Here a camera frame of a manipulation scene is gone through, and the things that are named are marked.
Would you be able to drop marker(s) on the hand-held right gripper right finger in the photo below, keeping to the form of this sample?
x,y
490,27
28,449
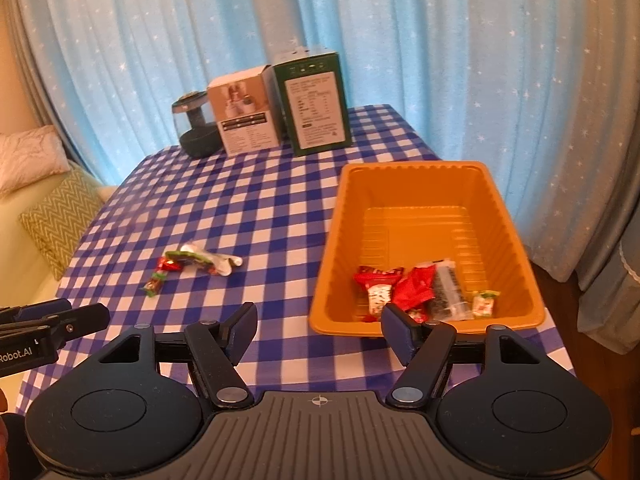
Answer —
x,y
397,332

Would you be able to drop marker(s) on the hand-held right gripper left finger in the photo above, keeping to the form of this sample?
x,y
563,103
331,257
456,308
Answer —
x,y
242,332

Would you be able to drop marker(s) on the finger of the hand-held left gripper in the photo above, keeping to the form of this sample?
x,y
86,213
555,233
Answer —
x,y
85,320
42,308

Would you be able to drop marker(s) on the red white snack packet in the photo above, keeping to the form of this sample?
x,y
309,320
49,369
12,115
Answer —
x,y
377,290

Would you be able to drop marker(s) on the clear dark snack packet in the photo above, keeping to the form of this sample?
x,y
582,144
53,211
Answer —
x,y
450,290

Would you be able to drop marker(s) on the red green candy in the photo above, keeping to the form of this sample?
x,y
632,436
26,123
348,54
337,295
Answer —
x,y
156,282

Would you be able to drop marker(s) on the green snack packet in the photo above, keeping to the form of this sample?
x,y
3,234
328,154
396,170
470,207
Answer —
x,y
205,257

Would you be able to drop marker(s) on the yellow green candy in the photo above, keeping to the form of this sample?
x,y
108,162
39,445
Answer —
x,y
486,304

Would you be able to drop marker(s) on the orange plastic tray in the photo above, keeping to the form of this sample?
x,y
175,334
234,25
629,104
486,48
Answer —
x,y
430,240

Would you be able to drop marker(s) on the pale green sofa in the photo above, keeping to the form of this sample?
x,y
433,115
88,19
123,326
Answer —
x,y
20,260

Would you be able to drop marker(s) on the green zigzag cushion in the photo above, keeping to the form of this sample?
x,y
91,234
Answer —
x,y
60,220

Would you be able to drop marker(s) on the blue white checked tablecloth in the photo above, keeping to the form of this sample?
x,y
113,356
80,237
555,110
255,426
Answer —
x,y
260,210

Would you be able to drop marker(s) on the pink pillow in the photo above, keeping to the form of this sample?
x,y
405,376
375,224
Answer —
x,y
30,157

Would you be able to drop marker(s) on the dark glass humidifier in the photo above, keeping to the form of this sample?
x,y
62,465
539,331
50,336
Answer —
x,y
197,137

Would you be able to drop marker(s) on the white cardboard box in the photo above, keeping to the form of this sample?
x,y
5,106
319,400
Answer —
x,y
245,120

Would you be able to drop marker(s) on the green cardboard box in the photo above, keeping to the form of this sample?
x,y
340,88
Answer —
x,y
315,110

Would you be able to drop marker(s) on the lace trimmed grey curtain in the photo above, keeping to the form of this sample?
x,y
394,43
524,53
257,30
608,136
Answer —
x,y
631,300

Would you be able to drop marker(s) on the blue star curtain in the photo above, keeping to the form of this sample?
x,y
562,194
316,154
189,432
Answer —
x,y
425,35

